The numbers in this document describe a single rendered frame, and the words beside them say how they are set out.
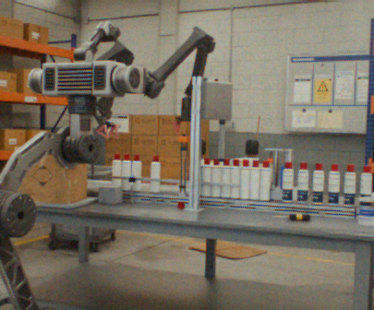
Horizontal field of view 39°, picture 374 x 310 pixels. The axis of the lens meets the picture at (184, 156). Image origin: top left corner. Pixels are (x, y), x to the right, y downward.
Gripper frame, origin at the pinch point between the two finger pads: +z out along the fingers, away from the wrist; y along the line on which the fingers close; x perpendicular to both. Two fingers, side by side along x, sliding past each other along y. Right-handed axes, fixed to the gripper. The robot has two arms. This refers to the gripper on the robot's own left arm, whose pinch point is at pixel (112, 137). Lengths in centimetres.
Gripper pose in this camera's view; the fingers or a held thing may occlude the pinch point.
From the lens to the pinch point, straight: 317.6
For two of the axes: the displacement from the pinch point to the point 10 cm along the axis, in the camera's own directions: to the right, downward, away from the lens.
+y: 4.5, -0.2, 8.9
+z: 5.4, 8.0, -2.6
